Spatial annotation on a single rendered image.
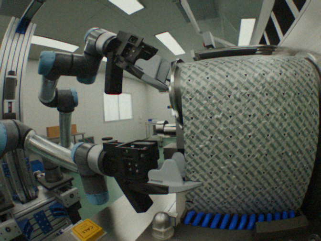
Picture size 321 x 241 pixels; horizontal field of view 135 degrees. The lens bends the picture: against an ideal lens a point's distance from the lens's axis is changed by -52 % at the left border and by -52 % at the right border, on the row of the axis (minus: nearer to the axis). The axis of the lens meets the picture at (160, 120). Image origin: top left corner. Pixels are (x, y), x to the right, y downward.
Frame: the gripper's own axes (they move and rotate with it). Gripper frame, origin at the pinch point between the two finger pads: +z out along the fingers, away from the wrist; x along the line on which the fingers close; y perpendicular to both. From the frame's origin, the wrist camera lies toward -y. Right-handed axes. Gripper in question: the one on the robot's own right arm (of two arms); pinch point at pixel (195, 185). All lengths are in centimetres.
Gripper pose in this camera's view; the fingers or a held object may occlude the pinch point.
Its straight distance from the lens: 24.6
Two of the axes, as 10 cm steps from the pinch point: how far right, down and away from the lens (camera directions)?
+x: 4.5, -0.8, 8.9
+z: 8.9, -0.4, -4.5
